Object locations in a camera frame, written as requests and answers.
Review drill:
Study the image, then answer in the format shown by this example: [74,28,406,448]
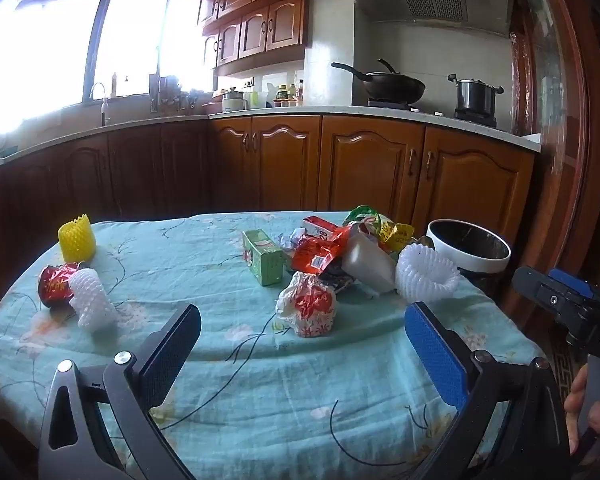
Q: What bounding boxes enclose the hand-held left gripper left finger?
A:
[39,304,202,480]

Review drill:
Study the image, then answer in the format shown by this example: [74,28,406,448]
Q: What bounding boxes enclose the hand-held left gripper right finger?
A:
[404,301,573,480]

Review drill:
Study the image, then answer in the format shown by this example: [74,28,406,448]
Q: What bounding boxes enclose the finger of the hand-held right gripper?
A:
[511,265,590,321]
[549,268,595,299]

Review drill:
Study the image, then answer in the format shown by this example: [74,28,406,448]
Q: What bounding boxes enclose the white trash bin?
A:
[426,219,512,296]

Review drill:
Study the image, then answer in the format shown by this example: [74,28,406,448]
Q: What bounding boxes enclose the large white foam fruit net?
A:
[394,245,460,303]

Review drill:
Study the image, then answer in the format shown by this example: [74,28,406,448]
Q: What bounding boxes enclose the small white foam fruit net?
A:
[69,268,118,331]

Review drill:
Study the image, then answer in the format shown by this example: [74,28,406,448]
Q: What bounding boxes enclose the yellow snack wrapper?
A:
[377,222,416,253]

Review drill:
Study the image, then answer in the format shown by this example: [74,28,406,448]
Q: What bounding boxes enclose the green carton box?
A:
[242,229,286,287]

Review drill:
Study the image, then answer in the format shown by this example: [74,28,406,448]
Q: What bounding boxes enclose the red foil wrapper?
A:
[38,261,88,307]

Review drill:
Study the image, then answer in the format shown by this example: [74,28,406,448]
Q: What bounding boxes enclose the white red-printed plastic bag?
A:
[275,271,337,338]

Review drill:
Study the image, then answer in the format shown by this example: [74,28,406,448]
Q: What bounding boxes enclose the yellow foam fruit net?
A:
[58,213,97,264]

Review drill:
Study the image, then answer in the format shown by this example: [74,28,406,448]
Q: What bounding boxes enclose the red snack bag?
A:
[291,225,353,276]

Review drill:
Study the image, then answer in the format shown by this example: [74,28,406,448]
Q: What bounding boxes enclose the green snack bag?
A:
[343,205,393,233]

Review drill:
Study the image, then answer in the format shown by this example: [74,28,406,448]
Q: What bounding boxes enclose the pale wrapper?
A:
[279,227,307,252]

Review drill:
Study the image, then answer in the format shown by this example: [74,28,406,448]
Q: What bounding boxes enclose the red and white carton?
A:
[302,216,341,243]

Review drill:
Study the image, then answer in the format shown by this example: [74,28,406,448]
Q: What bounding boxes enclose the person's right hand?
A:
[564,364,600,456]

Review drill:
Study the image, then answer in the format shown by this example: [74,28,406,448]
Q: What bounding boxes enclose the black bin liner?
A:
[432,223,509,296]

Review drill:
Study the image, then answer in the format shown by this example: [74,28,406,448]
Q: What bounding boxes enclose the teal floral tablecloth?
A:
[0,210,546,480]

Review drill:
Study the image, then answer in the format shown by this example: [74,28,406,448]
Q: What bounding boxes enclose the steel cooking pot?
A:
[447,74,504,113]

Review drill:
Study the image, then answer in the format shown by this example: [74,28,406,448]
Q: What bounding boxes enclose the wooden lower cabinets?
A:
[0,115,536,266]

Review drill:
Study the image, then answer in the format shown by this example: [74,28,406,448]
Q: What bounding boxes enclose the wooden cabinets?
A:
[0,115,536,266]
[195,0,361,78]

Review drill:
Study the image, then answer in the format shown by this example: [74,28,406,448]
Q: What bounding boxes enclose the black gas stove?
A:
[367,100,498,128]

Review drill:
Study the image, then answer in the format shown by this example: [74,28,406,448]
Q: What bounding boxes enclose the black wok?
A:
[331,58,426,103]

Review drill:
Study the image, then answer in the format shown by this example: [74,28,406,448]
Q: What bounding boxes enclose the chrome sink faucet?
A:
[89,81,112,127]

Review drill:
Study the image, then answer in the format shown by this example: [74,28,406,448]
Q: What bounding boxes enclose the white lidded pot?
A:
[222,86,248,112]

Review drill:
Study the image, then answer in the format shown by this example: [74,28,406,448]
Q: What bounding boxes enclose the utensil rack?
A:
[149,74,201,113]

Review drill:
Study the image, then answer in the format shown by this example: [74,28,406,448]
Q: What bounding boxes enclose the light stone countertop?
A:
[0,105,541,171]

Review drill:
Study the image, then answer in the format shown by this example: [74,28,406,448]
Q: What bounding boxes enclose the group of condiment bottles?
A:
[274,79,306,108]

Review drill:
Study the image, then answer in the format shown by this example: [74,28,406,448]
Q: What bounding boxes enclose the kitchen window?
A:
[0,0,216,133]

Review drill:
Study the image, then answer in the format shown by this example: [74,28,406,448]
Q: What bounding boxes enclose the wooden upper cabinets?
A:
[195,0,361,78]

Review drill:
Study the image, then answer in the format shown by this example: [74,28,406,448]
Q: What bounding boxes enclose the wooden door frame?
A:
[510,0,600,311]

